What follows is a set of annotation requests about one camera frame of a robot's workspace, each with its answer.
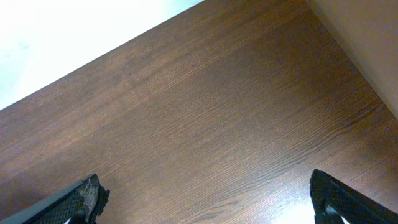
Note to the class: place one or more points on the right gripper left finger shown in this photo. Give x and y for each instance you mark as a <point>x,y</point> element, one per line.
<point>81,202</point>

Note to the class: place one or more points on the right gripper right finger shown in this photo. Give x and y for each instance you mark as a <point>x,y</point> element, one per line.
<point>336,202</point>

